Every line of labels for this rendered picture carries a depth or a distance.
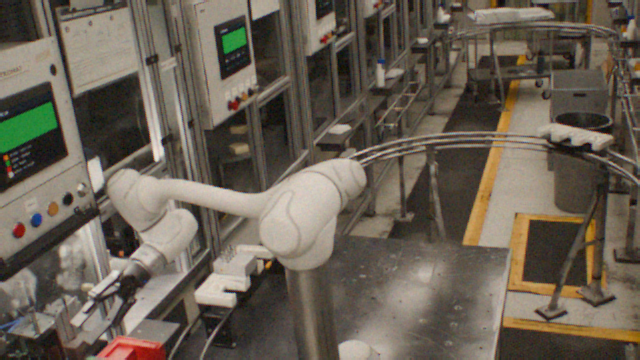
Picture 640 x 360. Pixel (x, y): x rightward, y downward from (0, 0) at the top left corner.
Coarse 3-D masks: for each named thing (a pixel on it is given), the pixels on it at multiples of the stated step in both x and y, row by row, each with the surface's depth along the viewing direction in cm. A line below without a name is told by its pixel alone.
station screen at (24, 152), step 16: (48, 96) 161; (0, 112) 148; (16, 112) 152; (32, 144) 157; (48, 144) 162; (0, 160) 148; (16, 160) 153; (32, 160) 158; (48, 160) 162; (16, 176) 153
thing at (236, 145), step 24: (264, 0) 286; (288, 0) 312; (264, 24) 289; (288, 24) 314; (264, 48) 290; (264, 72) 291; (240, 120) 272; (264, 120) 346; (216, 144) 254; (240, 144) 273; (288, 144) 347; (216, 168) 255; (240, 168) 274
